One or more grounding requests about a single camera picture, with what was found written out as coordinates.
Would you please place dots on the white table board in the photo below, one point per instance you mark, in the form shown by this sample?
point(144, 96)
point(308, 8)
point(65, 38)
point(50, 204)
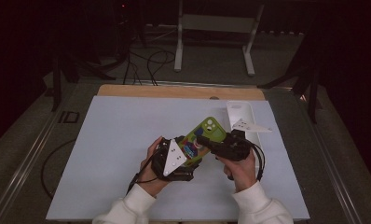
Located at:
point(112, 140)

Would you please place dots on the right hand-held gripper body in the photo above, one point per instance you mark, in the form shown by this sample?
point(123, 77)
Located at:
point(233, 147)

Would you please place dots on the green phone case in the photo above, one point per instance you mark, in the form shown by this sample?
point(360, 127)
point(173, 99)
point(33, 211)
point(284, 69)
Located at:
point(211, 129)

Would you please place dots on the white metal stand frame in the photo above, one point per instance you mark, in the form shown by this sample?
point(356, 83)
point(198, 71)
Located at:
point(217, 23)

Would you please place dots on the long white plastic tray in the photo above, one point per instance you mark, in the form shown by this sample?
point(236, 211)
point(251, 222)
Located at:
point(239, 110)

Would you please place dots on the person's right hand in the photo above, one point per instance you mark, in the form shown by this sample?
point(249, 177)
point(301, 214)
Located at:
point(241, 174)

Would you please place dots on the person's left hand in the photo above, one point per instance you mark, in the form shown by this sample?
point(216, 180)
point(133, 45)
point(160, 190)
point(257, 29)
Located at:
point(146, 174)

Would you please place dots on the wooden table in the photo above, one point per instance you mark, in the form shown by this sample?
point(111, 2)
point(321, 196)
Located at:
point(174, 91)

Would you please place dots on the metal floor rail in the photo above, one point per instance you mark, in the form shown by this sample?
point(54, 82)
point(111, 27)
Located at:
point(22, 168)
point(336, 174)

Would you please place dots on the black tripod stand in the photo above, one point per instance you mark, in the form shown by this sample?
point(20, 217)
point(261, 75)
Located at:
point(56, 87)
point(312, 93)

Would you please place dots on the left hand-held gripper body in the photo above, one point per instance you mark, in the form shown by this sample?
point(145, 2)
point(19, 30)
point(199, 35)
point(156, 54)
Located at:
point(174, 158)

